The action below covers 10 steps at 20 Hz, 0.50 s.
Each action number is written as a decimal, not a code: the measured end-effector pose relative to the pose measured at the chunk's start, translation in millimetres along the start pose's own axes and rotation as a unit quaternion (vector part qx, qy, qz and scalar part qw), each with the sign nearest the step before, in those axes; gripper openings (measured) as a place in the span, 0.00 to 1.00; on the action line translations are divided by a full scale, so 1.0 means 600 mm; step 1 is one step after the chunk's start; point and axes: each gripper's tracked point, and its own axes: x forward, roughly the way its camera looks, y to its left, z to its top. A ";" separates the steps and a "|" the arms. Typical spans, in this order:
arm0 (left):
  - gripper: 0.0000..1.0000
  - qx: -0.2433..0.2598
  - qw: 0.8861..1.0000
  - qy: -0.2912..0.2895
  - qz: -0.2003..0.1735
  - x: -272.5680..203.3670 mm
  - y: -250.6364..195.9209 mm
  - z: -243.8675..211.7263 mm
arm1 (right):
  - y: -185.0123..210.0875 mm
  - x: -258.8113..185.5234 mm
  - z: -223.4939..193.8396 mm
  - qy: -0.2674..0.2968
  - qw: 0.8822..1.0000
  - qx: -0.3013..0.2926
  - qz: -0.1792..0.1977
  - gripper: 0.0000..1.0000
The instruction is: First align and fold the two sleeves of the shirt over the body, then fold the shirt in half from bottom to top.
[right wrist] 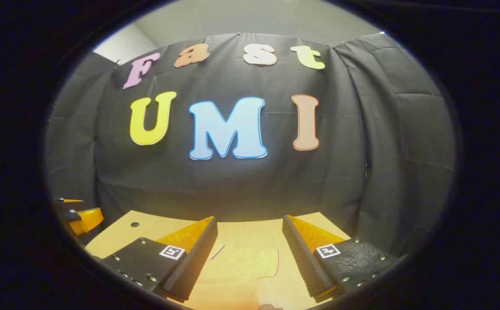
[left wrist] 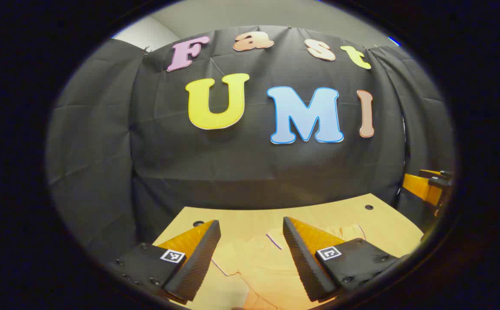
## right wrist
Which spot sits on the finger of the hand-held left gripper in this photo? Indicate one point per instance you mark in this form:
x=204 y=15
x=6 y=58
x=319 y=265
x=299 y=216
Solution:
x=88 y=220
x=67 y=206

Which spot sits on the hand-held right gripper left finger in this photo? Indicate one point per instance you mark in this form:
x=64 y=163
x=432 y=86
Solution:
x=196 y=262

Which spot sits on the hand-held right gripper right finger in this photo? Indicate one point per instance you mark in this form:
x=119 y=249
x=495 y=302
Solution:
x=304 y=262

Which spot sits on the orange T-shirt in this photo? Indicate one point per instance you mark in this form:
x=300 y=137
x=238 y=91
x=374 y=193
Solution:
x=237 y=275

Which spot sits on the black backdrop cloth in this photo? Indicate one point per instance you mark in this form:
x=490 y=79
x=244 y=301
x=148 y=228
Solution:
x=250 y=185

